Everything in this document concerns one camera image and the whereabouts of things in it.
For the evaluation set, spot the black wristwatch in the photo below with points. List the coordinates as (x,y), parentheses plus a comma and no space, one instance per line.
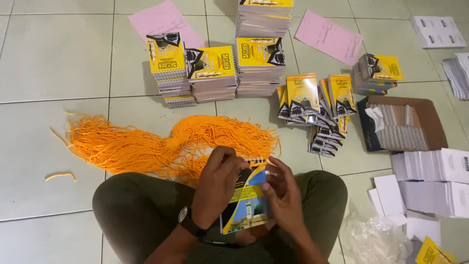
(188,220)

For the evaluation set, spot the person's right fingers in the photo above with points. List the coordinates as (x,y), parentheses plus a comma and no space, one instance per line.
(275,176)

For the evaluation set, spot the loose yellow booklet cover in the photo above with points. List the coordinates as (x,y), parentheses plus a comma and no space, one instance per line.
(432,253)

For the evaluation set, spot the stack of white printed sheets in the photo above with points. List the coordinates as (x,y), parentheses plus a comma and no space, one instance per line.
(438,31)

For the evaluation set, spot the person's olive trousers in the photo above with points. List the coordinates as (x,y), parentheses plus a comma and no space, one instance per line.
(139,212)

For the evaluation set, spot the yellow blue spiral booklet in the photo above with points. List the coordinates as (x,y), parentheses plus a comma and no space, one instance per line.
(247,205)

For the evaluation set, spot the brown cardboard box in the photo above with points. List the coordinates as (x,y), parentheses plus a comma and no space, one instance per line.
(430,124)

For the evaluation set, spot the crumpled white paper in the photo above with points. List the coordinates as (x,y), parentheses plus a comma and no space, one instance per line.
(375,118)

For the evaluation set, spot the stack of yellow spiral booklets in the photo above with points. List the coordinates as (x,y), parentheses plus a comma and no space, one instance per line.
(263,18)
(379,71)
(166,55)
(210,64)
(260,55)

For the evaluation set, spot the stack of grey printed sheets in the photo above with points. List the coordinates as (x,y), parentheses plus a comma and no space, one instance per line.
(458,75)

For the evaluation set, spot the stack of white paper pages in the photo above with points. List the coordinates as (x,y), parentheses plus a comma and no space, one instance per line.
(428,165)
(436,198)

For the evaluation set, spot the clear plastic wrap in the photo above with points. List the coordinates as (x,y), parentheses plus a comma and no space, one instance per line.
(373,238)

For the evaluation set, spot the white paper sheet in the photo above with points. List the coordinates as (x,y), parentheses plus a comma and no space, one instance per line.
(423,227)

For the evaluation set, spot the person's left fingers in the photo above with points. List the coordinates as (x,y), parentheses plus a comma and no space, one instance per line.
(227,157)

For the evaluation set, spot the slumped pile of yellow booklets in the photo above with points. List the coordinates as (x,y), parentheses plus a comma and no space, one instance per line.
(315,102)

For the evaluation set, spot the pink paper sheet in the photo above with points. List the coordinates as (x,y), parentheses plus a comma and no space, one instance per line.
(328,36)
(161,18)

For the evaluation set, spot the person's right hand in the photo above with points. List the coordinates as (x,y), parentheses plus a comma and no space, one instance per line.
(289,201)

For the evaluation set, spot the loose white paper sheets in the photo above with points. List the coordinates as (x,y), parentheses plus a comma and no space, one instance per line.
(388,198)

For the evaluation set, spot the person's left hand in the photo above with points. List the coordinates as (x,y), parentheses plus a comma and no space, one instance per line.
(214,190)

